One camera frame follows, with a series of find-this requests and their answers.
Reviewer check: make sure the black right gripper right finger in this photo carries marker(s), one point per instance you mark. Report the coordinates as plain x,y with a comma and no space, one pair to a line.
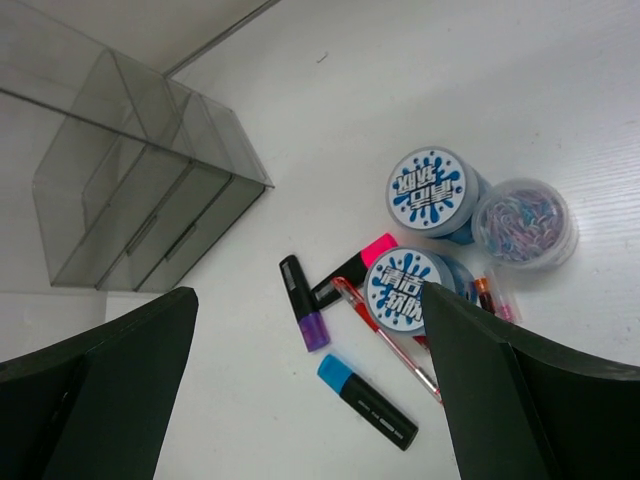
521,406

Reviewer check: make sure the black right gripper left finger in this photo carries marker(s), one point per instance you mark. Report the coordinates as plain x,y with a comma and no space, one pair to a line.
97,405

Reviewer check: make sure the clear plastic organizer box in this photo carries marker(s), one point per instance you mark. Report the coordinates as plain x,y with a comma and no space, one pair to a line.
113,177

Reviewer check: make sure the red pen with clip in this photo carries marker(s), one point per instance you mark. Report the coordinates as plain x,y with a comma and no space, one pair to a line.
501,291

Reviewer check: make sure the dark red gel pen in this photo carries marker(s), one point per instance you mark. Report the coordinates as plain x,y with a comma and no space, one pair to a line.
484,295

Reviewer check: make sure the blue cap highlighter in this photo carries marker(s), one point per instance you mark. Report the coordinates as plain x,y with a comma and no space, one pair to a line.
369,403

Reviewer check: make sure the blue jar front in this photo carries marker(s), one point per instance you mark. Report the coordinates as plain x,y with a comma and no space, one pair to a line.
393,286

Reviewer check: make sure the blue jar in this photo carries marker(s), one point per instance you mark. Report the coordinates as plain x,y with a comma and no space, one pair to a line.
433,192
393,286

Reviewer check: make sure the pink cap highlighter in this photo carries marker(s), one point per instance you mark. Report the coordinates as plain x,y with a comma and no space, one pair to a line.
354,270

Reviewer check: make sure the purple cap highlighter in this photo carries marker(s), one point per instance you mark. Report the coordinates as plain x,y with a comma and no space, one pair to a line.
309,320

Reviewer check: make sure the blue jar back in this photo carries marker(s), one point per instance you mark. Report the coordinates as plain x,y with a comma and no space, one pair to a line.
433,192

